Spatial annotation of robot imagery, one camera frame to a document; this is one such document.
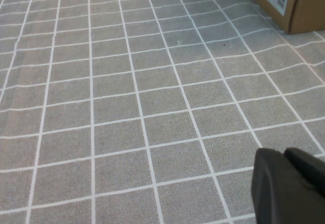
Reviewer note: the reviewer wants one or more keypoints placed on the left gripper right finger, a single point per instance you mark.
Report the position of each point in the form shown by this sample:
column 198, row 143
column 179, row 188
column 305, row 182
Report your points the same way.
column 309, row 170

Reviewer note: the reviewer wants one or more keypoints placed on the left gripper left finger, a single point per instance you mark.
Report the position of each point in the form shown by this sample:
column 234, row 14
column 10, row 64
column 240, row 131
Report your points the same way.
column 274, row 196

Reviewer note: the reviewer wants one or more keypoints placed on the brown cardboard shoe box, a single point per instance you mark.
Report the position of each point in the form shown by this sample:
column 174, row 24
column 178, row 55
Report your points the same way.
column 304, row 10

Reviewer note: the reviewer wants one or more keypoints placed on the grey white-checked tablecloth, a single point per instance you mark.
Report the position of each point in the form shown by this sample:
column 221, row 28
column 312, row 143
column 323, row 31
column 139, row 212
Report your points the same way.
column 127, row 107

